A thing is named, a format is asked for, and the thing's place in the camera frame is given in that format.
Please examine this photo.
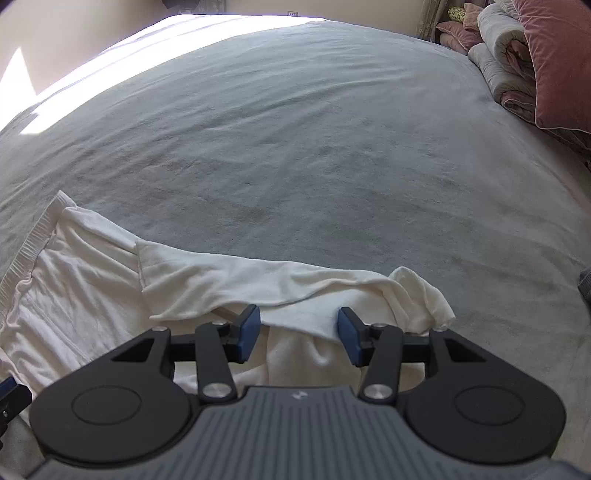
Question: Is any white long-sleeve garment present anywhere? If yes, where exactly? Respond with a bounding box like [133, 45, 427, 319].
[1, 193, 455, 393]

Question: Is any grey bed sheet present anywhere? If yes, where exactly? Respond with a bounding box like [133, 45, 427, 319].
[1, 15, 590, 467]

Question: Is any rolled grey pink quilt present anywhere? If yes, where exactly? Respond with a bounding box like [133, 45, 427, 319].
[468, 1, 590, 152]

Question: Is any grey curtain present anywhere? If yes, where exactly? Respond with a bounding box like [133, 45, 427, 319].
[416, 0, 450, 42]

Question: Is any pink velvet pillow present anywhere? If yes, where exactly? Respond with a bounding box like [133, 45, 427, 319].
[514, 0, 590, 133]

